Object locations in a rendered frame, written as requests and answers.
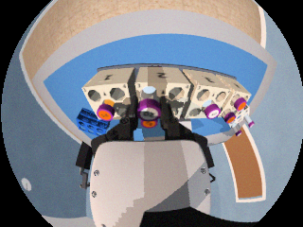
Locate blue bench mat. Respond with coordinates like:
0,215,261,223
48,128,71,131
44,33,267,136

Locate blue tube rack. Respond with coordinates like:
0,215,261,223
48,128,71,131
76,108,109,136

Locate beige block with holes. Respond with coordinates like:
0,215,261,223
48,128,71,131
216,74,251,117
81,67,136,119
182,69,231,118
135,67,190,119

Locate white tube rack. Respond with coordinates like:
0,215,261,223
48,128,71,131
228,104,249,128

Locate beige sloped box with green button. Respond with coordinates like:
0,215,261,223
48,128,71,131
178,114,192,131

